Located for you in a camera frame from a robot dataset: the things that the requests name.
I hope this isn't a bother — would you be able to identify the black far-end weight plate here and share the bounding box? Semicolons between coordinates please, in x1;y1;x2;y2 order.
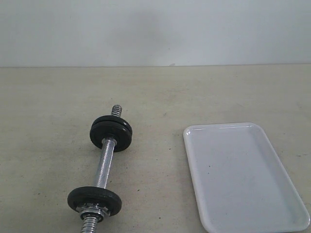
89;120;133;152

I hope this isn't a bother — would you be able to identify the chrome star collar nut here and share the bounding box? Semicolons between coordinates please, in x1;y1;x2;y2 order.
75;203;110;220

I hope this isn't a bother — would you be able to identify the chrome dumbbell bar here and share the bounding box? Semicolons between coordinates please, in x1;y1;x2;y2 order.
81;104;122;233

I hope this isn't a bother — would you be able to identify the white rectangular tray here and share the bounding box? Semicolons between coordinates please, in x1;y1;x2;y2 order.
183;122;310;233

